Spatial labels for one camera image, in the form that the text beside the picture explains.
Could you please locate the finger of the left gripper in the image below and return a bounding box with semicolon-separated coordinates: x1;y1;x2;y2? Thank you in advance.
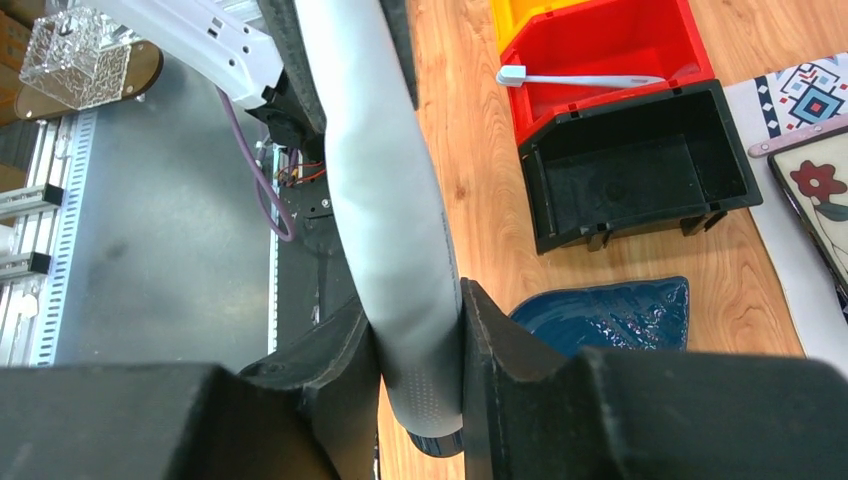
258;0;326;134
380;0;419;110

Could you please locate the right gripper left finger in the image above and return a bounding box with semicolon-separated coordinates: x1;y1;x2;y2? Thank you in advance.
1;298;380;479

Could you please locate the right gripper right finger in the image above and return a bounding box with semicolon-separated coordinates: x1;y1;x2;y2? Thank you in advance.
461;280;847;479

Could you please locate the white toothpaste tube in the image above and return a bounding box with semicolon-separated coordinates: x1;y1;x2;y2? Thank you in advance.
296;1;463;457

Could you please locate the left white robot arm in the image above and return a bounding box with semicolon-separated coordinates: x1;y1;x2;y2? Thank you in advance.
90;1;417;134

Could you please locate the white toothbrush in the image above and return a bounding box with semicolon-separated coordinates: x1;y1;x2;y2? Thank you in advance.
496;65;665;89

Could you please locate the yellow plastic bin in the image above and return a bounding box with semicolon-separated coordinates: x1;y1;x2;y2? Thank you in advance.
489;0;584;54

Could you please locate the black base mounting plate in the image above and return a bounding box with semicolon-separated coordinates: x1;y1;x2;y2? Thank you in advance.
264;86;366;352

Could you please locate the brown wooden board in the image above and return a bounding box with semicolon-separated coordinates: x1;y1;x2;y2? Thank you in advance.
14;40;164;121

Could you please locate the blue shell-shaped dish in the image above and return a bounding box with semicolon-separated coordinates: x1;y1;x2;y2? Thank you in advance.
509;276;690;357

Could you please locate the clear textured glass box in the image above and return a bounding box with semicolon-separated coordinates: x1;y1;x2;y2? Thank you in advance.
19;6;132;110

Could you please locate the red plastic bin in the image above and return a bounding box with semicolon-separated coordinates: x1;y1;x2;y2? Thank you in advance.
500;0;715;144

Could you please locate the black plastic bin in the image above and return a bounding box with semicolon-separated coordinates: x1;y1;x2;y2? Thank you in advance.
518;80;763;255

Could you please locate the silver fork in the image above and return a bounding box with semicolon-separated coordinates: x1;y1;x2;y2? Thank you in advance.
747;115;847;158

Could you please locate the square floral ceramic plate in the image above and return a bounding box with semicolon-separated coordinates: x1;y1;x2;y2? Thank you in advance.
767;130;847;296

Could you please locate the white patterned placemat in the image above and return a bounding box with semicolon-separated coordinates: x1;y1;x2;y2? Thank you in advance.
722;52;848;379

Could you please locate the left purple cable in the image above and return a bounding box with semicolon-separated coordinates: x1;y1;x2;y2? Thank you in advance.
217;86;299;244

